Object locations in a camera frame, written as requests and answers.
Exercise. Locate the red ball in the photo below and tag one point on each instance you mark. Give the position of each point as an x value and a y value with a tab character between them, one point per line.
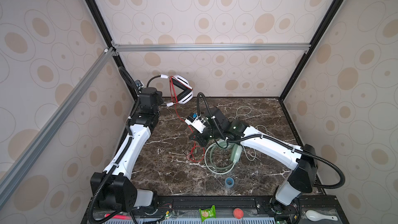
238	213

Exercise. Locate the pink marker pen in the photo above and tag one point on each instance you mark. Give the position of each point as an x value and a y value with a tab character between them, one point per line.
122	217

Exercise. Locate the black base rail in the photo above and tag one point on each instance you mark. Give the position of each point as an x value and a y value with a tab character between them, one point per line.
257	210

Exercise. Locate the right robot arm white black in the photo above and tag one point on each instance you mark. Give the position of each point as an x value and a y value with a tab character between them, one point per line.
210	124

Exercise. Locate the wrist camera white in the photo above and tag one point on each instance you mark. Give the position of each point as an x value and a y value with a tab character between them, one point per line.
199	123
139	85

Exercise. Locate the blue tape roll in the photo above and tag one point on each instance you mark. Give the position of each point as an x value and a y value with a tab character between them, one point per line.
229	182

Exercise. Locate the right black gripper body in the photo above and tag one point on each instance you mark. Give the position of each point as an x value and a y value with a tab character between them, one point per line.
208	134

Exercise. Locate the horizontal aluminium frame bar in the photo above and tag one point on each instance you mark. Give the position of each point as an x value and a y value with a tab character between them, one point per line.
212	47

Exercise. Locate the black white headphones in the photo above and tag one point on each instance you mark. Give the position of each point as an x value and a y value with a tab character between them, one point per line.
181	91

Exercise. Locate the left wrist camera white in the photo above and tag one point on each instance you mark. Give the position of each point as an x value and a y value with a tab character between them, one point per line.
139	85

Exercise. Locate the diagonal aluminium frame bar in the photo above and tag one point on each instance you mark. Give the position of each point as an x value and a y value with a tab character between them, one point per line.
30	155

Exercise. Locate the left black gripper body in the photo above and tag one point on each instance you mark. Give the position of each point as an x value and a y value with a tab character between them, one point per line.
159	99

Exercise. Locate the mint green headphones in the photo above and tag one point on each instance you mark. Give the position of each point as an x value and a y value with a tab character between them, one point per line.
221	157

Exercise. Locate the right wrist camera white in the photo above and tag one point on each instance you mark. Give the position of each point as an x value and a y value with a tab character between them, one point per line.
199	123

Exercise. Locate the green snack packet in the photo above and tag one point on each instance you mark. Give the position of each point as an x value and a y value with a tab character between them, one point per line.
208	213

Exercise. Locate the white ceramic spoon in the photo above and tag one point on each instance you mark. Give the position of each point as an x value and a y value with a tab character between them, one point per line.
316	216

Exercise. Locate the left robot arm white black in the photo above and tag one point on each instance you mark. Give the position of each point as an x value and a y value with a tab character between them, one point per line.
113	191

